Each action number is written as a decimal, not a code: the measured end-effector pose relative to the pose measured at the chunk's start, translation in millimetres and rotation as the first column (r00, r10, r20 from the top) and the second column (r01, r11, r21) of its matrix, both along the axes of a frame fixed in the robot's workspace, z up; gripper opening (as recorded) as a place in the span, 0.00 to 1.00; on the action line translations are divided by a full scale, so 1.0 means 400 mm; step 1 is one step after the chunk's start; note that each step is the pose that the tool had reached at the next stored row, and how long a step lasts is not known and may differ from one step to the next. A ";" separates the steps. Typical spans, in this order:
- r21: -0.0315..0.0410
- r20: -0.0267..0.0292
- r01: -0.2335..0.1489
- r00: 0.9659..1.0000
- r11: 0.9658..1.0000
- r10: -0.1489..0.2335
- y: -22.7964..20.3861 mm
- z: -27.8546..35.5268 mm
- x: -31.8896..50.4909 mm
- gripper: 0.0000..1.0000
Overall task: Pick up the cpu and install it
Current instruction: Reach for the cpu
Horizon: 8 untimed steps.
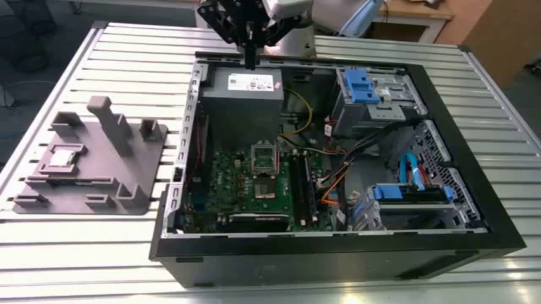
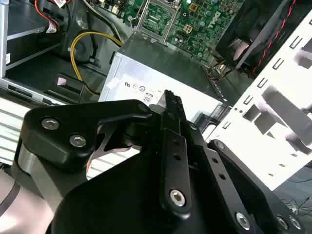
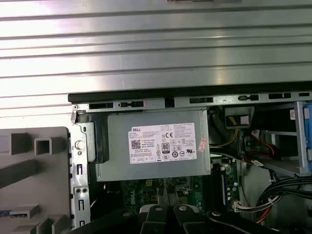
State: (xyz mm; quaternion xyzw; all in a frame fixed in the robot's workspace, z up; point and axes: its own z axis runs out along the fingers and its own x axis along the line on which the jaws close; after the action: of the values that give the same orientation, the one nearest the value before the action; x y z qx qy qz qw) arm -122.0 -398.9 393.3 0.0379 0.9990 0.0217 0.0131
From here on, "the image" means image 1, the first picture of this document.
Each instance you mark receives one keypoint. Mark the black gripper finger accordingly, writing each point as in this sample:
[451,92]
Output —
[215,19]
[279,31]

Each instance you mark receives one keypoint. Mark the metal locking lever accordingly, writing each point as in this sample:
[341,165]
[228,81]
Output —
[276,158]

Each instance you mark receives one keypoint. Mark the silver CPU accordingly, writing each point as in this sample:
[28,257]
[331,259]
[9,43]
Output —
[63,157]

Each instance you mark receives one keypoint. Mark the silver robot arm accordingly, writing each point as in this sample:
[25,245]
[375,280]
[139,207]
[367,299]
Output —
[298,41]

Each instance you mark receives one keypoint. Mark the CPU socket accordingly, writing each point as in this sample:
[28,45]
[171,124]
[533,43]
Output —
[266,188]

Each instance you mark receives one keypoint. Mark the blue disk carrier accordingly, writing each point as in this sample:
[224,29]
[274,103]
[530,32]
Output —
[359,85]

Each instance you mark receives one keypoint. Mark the grey power supply unit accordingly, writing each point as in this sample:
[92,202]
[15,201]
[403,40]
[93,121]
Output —
[240,114]

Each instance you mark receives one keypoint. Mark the wooden top desk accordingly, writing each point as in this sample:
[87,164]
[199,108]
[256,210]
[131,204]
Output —
[414,14]

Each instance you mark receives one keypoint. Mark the metal disk bay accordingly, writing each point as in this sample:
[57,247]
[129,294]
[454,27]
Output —
[393,111]
[422,210]

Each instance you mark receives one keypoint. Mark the black mesh bin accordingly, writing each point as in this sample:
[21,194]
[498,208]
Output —
[25,47]

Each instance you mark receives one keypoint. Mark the black RAM slot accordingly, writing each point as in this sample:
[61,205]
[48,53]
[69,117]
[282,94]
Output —
[302,190]
[298,190]
[308,190]

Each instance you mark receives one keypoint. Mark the wooden cabinet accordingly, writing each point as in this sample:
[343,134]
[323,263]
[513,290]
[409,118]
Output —
[506,38]

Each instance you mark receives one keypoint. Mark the green motherboard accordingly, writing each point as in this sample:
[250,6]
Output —
[230,202]

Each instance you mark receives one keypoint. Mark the grey parts rack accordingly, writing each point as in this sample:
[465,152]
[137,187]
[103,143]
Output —
[105,177]

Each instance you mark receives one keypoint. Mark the hard disk in blue carrier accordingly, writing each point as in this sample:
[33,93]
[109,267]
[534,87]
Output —
[389,193]

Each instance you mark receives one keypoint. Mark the black graphics card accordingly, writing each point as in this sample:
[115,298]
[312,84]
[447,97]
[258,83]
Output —
[258,223]

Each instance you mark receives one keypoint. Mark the RAM stick with gold contacts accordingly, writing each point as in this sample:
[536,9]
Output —
[67,183]

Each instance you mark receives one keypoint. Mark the black PC case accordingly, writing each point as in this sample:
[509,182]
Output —
[295,266]

